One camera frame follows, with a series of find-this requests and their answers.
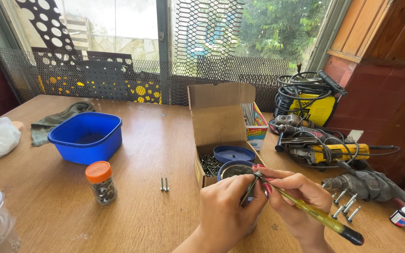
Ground person's right hand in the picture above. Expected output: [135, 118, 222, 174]
[253, 164, 333, 244]

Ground person's left hand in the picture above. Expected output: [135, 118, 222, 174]
[200, 174, 269, 246]

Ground yellow handled screwdriver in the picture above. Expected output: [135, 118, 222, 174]
[258, 171, 365, 246]

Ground long dark screw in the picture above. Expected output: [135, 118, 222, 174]
[239, 171, 263, 207]

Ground silver anchor bolt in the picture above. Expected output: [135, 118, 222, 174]
[345, 206, 361, 223]
[342, 200, 356, 216]
[331, 205, 346, 220]
[343, 193, 358, 208]
[333, 189, 348, 206]

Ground blue rimmed metal can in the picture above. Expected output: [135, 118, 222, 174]
[217, 160, 263, 237]

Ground pile of dark screws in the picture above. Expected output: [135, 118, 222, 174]
[200, 154, 224, 178]

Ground blue plastic lid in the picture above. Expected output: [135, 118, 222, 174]
[213, 145, 257, 164]

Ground yellow angle grinder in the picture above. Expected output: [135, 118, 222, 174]
[281, 136, 401, 166]

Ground grey power drill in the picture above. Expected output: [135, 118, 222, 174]
[321, 160, 405, 237]

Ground grey angle grinder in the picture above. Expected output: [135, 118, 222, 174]
[268, 114, 316, 153]

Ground white paper scrap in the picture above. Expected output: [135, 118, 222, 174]
[346, 129, 364, 143]

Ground colourful printed carton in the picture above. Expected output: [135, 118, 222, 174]
[241, 102, 269, 152]

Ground open cardboard box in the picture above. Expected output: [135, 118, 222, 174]
[187, 82, 267, 190]

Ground yellow welding machine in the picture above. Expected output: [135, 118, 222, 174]
[274, 70, 348, 128]

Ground small white bottle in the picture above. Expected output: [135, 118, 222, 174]
[390, 204, 405, 228]

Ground orange lidded jar of washers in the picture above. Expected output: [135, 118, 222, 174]
[85, 161, 118, 206]

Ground blue plastic tub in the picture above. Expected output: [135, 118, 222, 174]
[47, 112, 124, 166]

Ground expanded metal mesh sheet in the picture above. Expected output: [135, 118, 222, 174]
[0, 0, 291, 113]

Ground black perforated metal panels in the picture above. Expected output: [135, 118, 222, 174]
[14, 0, 162, 105]

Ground wooden cabinet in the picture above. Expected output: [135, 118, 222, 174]
[327, 0, 405, 69]

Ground grey green cloth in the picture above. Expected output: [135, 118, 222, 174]
[30, 102, 96, 147]

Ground black welding cables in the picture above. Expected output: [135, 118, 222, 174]
[276, 63, 334, 116]

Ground grey window frame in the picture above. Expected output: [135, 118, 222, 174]
[0, 0, 352, 106]

